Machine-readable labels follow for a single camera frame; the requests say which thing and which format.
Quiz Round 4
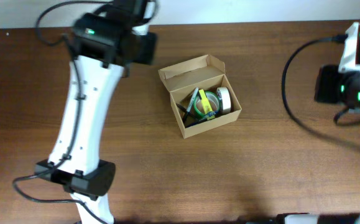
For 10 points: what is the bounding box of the black ballpoint pen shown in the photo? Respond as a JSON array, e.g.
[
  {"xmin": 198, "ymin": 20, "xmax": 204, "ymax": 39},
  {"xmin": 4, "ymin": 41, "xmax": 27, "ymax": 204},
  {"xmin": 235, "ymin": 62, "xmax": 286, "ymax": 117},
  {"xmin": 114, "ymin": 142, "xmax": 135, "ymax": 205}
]
[{"xmin": 176, "ymin": 103, "xmax": 198, "ymax": 122}]

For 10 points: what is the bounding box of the brown cardboard box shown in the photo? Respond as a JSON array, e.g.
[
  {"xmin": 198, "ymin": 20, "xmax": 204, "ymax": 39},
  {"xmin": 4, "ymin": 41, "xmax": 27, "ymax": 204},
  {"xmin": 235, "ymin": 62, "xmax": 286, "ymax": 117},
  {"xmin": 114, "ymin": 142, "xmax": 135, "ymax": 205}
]
[{"xmin": 159, "ymin": 55, "xmax": 242, "ymax": 138}]

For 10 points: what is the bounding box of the yellow highlighter marker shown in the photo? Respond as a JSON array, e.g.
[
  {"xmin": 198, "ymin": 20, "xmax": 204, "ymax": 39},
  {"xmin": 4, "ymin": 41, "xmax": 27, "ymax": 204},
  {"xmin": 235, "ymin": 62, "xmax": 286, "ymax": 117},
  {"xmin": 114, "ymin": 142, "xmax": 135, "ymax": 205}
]
[{"xmin": 197, "ymin": 88, "xmax": 216, "ymax": 121}]

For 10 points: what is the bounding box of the beige masking tape roll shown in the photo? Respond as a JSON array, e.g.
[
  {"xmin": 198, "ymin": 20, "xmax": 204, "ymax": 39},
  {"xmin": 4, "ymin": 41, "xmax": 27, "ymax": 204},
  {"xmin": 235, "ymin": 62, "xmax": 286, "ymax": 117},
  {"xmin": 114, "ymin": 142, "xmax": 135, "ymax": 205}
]
[{"xmin": 216, "ymin": 86, "xmax": 231, "ymax": 114}]

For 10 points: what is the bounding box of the green tape roll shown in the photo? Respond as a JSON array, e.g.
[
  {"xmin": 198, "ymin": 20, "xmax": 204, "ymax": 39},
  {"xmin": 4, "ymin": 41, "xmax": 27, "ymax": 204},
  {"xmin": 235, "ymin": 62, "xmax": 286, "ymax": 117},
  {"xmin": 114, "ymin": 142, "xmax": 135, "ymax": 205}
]
[{"xmin": 193, "ymin": 91, "xmax": 221, "ymax": 121}]

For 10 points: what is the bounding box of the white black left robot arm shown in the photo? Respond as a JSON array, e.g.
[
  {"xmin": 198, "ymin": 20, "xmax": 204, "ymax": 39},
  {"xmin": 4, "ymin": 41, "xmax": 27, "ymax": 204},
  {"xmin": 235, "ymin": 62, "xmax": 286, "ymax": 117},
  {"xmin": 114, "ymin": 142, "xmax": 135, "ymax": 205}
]
[{"xmin": 35, "ymin": 1, "xmax": 159, "ymax": 223}]

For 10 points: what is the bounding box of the blue ballpoint pen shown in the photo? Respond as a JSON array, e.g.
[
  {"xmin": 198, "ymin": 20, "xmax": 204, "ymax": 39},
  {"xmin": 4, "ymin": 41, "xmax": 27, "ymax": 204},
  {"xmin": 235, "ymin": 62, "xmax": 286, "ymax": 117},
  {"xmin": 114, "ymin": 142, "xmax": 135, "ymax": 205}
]
[{"xmin": 186, "ymin": 116, "xmax": 215, "ymax": 128}]

